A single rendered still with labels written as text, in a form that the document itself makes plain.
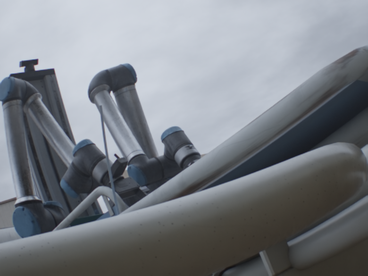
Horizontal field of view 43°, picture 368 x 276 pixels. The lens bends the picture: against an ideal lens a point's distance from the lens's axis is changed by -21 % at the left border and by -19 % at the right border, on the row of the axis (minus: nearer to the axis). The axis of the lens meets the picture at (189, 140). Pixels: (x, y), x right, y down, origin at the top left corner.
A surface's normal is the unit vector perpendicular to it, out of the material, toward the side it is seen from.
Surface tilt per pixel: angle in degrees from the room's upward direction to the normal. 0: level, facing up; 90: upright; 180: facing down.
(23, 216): 95
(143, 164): 67
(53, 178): 90
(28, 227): 95
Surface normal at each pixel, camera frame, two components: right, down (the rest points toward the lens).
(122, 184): 0.47, -0.78
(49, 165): 0.62, -0.45
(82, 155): -0.37, -0.09
